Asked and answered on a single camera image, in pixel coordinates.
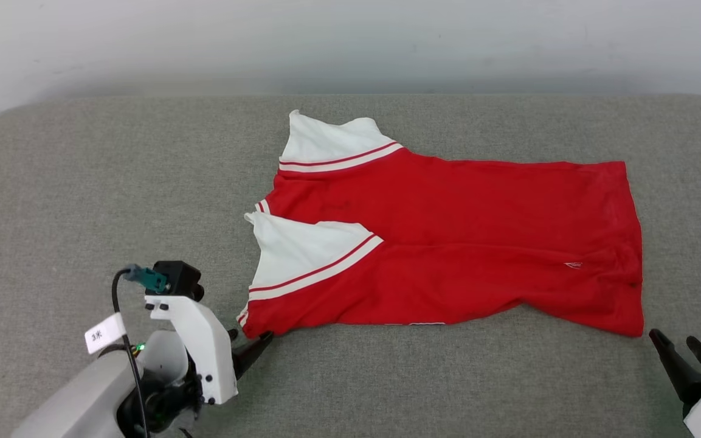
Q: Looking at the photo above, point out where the red and white basketball jersey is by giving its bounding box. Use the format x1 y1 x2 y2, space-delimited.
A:
237 109 645 340

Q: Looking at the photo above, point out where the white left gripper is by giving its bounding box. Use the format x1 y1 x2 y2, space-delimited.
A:
143 294 274 406

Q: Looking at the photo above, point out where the teal left cable connector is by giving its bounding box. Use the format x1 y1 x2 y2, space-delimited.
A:
123 264 170 294

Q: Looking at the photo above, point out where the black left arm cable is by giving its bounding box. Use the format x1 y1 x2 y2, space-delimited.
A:
111 267 151 438

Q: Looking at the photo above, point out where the white cable label tag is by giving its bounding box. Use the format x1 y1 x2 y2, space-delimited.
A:
84 312 128 355

